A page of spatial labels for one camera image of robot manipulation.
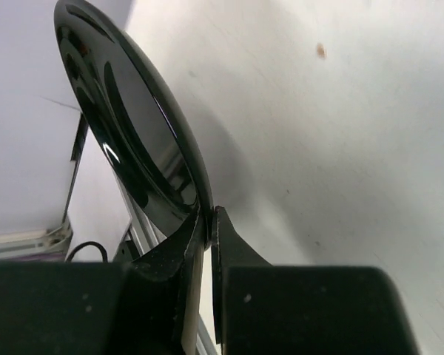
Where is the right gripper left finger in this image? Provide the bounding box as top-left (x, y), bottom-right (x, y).
top-left (121, 209), bottom-right (204, 354)

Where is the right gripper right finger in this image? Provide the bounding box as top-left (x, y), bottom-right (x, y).
top-left (211, 206), bottom-right (272, 354)

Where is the black glossy round plate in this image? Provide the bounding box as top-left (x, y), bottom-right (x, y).
top-left (54, 1), bottom-right (213, 241)

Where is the aluminium table frame rail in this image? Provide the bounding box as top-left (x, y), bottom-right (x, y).
top-left (0, 187), bottom-right (212, 354)

